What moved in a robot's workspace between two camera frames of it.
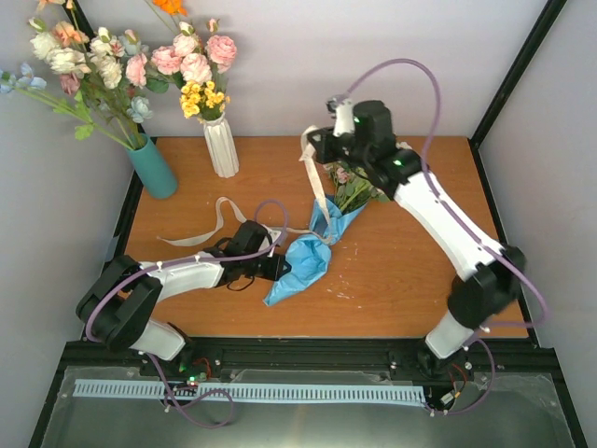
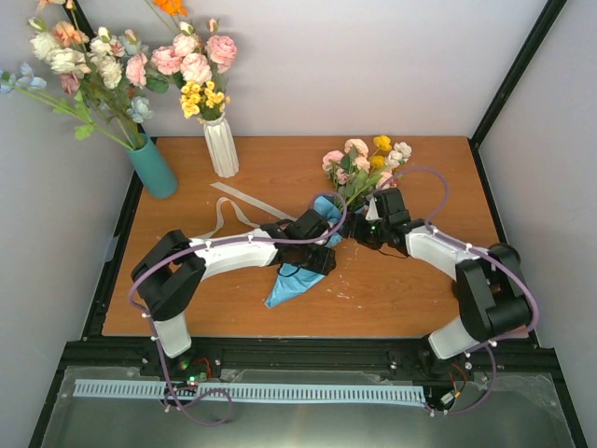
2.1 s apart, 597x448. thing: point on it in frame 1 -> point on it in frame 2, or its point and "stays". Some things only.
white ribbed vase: [222, 147] stays
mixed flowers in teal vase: [102, 73] stays
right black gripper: [321, 149] -> [354, 229]
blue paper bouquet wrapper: [310, 258] stays
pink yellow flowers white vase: [201, 67] stays
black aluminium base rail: [517, 356] stays
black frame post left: [82, 22] stays
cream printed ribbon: [306, 157] -> [245, 197]
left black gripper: [275, 273] -> [324, 265]
